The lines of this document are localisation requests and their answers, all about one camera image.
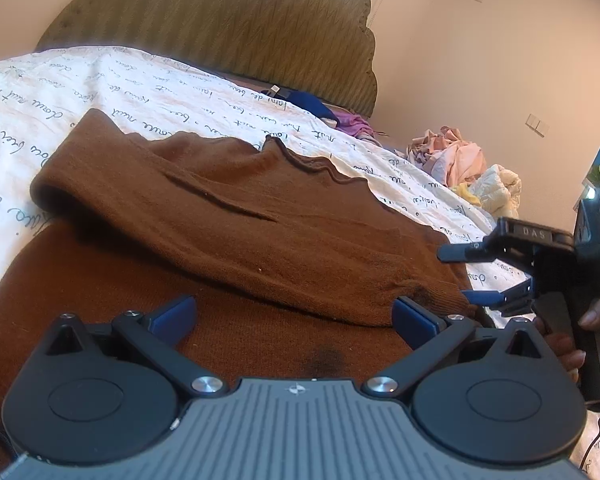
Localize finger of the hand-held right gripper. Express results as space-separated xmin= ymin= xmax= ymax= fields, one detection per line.
xmin=461 ymin=279 xmax=537 ymax=317
xmin=437 ymin=241 xmax=533 ymax=273

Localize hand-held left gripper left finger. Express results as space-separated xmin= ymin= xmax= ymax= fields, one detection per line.
xmin=45 ymin=295 xmax=231 ymax=399

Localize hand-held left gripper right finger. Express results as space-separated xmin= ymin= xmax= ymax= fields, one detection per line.
xmin=361 ymin=296 xmax=546 ymax=401

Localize brown knit garment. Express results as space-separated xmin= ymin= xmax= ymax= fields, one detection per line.
xmin=0 ymin=107 xmax=487 ymax=478

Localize pink crumpled clothes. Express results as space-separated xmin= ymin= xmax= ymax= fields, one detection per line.
xmin=407 ymin=127 xmax=487 ymax=189

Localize person's right hand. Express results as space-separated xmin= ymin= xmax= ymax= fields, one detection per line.
xmin=532 ymin=296 xmax=600 ymax=386

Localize yellow cloth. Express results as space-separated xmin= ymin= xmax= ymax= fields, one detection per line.
xmin=451 ymin=182 xmax=482 ymax=207

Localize white crumpled cloth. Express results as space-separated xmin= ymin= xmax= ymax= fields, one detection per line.
xmin=467 ymin=164 xmax=523 ymax=219

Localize purple cloth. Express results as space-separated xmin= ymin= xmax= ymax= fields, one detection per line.
xmin=330 ymin=110 xmax=382 ymax=144

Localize blue cloth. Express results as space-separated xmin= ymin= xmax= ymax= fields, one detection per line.
xmin=260 ymin=87 xmax=339 ymax=121

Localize white script-printed bedsheet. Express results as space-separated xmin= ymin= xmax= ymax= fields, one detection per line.
xmin=0 ymin=46 xmax=537 ymax=330

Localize olive padded headboard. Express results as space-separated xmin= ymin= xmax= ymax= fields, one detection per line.
xmin=34 ymin=0 xmax=379 ymax=120

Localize double white wall switch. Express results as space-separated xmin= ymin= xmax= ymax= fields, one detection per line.
xmin=524 ymin=112 xmax=549 ymax=137

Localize black cable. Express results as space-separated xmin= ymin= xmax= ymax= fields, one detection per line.
xmin=577 ymin=411 xmax=600 ymax=477

